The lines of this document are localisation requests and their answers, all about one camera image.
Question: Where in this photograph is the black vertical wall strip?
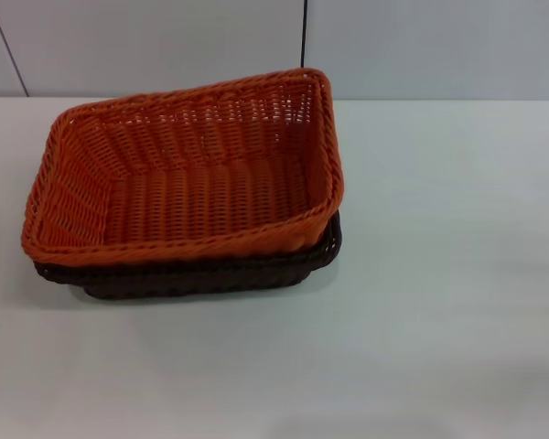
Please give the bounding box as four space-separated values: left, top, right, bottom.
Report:
298 0 310 70

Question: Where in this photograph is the orange woven basket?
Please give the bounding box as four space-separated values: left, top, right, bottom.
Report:
21 67 349 267

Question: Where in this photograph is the dark brown woven basket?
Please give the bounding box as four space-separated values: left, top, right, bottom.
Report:
32 208 345 302

